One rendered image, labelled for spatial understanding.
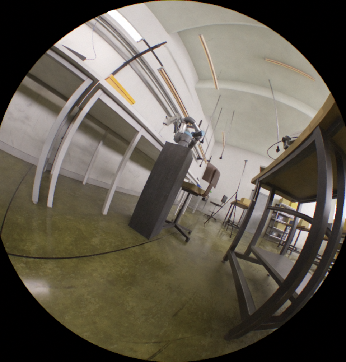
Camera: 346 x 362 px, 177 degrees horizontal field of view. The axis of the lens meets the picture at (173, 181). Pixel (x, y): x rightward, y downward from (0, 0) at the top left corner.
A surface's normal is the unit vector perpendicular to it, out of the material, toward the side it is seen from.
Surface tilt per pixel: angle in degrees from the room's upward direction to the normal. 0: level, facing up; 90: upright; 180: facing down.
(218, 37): 180
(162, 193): 90
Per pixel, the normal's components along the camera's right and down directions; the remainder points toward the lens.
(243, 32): -0.41, 0.91
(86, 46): 0.81, 0.33
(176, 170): -0.26, -0.19
